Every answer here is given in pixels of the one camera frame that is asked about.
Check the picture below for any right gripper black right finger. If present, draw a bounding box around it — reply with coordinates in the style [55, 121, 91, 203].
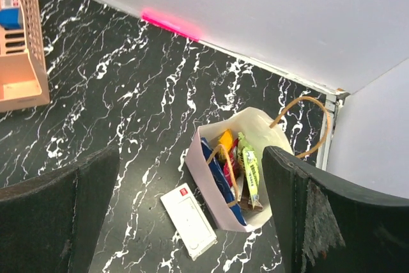
[262, 146, 408, 272]

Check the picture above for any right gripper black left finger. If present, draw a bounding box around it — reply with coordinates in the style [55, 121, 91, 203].
[1, 146, 120, 272]

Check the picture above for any purple brown M&M's packet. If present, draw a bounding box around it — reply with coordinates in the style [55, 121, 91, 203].
[237, 175, 263, 212]

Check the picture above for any green snack packet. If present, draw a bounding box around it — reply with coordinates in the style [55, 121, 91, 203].
[238, 132, 259, 203]

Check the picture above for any red snack packet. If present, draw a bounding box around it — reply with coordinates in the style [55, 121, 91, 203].
[222, 138, 240, 187]

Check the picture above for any blue Burts chips bag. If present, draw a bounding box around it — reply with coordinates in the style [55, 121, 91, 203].
[208, 153, 246, 226]

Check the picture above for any yellow snack bar packet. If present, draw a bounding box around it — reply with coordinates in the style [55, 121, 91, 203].
[218, 129, 234, 162]

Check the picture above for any white red cardboard box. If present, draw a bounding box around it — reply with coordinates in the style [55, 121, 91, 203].
[160, 183, 217, 261]

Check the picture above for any peach plastic desk organizer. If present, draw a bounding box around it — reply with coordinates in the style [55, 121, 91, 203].
[1, 0, 50, 112]

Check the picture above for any blue eraser block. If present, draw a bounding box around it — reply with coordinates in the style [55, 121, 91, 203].
[0, 8, 24, 30]

